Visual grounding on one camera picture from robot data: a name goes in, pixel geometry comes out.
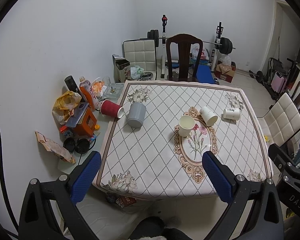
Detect white paper cup with calligraphy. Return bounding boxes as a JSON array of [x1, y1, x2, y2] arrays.
[[179, 115, 196, 138]]

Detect orange snack bag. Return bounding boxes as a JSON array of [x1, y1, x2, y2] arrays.
[[91, 79, 107, 98]]

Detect brown cardboard box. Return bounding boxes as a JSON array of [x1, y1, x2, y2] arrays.
[[214, 61, 236, 83]]

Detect patterned gift box on floor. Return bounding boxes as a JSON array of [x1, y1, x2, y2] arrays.
[[112, 54, 130, 83]]

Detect white padded chair right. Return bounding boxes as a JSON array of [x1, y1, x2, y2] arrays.
[[257, 93, 300, 146]]

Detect white padded chair back left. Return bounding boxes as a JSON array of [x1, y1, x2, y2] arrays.
[[122, 39, 157, 80]]

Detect clear glass ashtray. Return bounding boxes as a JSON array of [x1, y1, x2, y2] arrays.
[[102, 83, 124, 100]]

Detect barbell with black plates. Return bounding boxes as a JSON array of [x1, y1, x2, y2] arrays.
[[147, 29, 235, 55]]

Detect yellow plastic bag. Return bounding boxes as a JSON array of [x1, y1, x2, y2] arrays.
[[52, 91, 82, 125]]

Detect black cable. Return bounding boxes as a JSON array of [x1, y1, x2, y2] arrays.
[[0, 107, 19, 238]]

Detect black rectangular box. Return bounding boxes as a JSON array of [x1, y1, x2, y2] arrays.
[[64, 75, 86, 102]]

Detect white mug lying sideways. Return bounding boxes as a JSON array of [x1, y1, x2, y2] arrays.
[[223, 108, 241, 121]]

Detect blue weight bench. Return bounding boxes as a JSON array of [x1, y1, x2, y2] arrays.
[[196, 64, 215, 85]]

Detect pink suitcase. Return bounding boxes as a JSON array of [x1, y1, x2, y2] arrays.
[[271, 72, 287, 94]]

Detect printed snack packet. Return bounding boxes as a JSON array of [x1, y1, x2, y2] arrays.
[[35, 131, 76, 164]]

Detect black folded stroller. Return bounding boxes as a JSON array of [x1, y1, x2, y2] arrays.
[[267, 57, 286, 84]]

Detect white padded chair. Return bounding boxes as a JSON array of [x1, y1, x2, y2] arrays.
[[122, 39, 157, 80], [257, 93, 300, 146]]

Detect orange gift box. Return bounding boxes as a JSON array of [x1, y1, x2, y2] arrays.
[[72, 107, 97, 137]]

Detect grey ribbed cup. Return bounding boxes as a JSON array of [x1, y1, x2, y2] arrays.
[[127, 102, 146, 128]]

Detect orange labelled drink bottle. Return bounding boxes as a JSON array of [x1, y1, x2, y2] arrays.
[[79, 76, 99, 110]]

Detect patterned floral tablecloth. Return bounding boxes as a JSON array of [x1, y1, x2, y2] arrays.
[[93, 81, 273, 200]]

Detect red ribbed paper cup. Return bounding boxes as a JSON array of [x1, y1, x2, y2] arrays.
[[100, 100, 125, 119]]

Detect white floral paper cup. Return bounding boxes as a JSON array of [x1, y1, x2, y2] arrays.
[[199, 106, 218, 126]]

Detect small dumbbell on floor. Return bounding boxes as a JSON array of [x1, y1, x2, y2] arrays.
[[249, 70, 263, 83]]

